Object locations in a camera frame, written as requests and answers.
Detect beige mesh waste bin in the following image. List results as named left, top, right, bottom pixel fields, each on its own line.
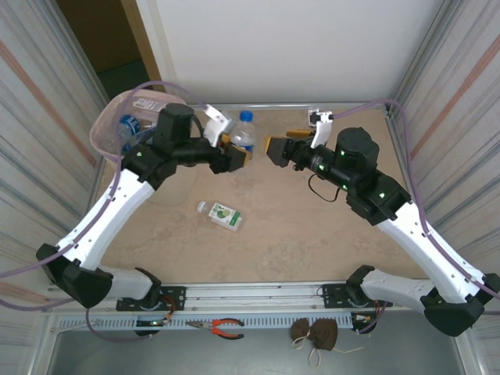
left=88, top=88, right=197, bottom=207

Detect pink plastic bin liner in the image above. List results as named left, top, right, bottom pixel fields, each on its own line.
left=88, top=88, right=188, bottom=165

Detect lime picture label bottle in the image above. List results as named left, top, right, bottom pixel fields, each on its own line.
left=196, top=200, right=244, bottom=233

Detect brown wooden door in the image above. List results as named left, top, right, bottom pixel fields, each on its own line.
left=55, top=0, right=161, bottom=76

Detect large brown cloth pouch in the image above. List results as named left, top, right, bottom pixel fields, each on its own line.
left=308, top=318, right=339, bottom=352

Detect small brown cloth pouch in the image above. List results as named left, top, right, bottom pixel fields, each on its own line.
left=289, top=317, right=313, bottom=341

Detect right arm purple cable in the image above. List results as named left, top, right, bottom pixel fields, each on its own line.
left=330, top=100, right=500, bottom=335

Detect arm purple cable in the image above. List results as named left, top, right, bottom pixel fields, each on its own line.
left=0, top=80, right=210, bottom=345
left=330, top=100, right=500, bottom=335

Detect aluminium side rail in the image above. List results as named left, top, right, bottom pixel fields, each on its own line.
left=84, top=154, right=110, bottom=220
left=384, top=103, right=427, bottom=220

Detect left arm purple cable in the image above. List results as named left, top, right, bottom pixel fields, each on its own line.
left=0, top=80, right=210, bottom=345

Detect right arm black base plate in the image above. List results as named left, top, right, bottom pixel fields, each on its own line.
left=320, top=281, right=393, bottom=310

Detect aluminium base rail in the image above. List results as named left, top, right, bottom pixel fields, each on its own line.
left=41, top=277, right=468, bottom=313

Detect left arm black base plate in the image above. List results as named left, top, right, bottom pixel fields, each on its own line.
left=116, top=286, right=187, bottom=313

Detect orange handled pliers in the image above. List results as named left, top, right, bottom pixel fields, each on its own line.
left=185, top=317, right=245, bottom=340

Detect white slotted cable duct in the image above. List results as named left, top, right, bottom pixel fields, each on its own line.
left=50, top=312, right=355, bottom=332

